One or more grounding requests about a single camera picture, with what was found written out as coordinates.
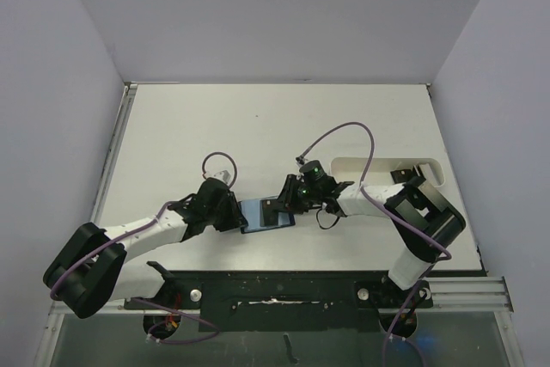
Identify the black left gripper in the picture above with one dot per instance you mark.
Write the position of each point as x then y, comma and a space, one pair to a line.
235, 219

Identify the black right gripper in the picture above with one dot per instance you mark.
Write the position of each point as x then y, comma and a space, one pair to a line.
286, 194

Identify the blue leather card holder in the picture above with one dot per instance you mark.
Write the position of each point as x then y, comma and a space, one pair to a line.
250, 209

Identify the black credit card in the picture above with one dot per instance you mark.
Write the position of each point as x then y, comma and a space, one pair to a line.
269, 212
402, 175

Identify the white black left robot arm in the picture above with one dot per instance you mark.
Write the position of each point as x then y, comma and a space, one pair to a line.
97, 265

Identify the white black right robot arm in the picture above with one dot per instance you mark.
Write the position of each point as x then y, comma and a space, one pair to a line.
425, 220

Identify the white plastic card tray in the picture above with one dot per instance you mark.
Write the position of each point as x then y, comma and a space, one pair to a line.
351, 168

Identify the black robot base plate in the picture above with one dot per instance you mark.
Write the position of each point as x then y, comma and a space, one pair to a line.
305, 301

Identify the aluminium frame rail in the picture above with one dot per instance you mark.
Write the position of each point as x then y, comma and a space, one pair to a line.
469, 294

